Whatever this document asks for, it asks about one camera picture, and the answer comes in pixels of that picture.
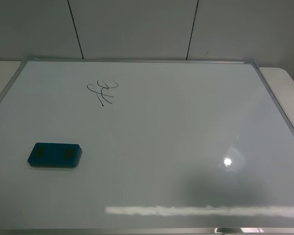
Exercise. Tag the white whiteboard with aluminium frame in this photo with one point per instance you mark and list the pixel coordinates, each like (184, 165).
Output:
(185, 148)

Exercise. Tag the teal whiteboard eraser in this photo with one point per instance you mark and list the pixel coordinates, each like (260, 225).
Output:
(55, 155)

